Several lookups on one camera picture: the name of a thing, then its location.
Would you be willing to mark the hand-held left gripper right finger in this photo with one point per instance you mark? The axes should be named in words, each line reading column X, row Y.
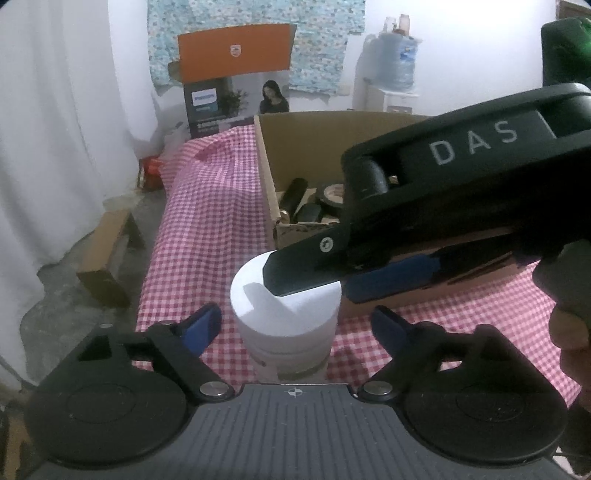
column 392, row 328

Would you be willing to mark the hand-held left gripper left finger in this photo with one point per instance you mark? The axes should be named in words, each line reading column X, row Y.
column 203, row 324

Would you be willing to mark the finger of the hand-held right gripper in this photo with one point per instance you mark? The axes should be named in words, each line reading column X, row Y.
column 304, row 270
column 392, row 279

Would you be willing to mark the white lidded supplement bottle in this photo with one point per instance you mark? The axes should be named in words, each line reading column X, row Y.
column 286, row 332

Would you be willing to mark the black hand grip exerciser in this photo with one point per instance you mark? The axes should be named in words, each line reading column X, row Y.
column 295, row 194

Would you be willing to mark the black tape roll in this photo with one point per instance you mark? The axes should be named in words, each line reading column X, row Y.
column 330, row 196

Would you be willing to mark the brown cardboard box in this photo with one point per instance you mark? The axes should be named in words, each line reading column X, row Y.
column 314, row 138

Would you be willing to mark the person's right hand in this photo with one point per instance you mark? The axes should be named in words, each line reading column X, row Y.
column 575, row 341

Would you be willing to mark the pink checkered tablecloth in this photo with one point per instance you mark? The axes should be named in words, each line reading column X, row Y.
column 207, row 221

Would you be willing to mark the white water dispenser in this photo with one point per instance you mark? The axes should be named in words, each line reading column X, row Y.
column 383, row 100

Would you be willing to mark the red container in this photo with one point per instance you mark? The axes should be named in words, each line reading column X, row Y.
column 151, row 174

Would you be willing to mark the small tan bottle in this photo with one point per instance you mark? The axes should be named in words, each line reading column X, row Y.
column 404, row 24

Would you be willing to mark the small clear jar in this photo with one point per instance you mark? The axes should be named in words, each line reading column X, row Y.
column 390, row 24

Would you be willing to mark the orange printed appliance box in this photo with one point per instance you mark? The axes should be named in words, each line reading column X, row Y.
column 235, row 50

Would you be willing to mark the white curtain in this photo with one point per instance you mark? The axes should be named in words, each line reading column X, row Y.
column 55, row 138

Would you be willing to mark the blue floral wall cloth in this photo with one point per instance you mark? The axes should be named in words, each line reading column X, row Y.
column 318, row 46

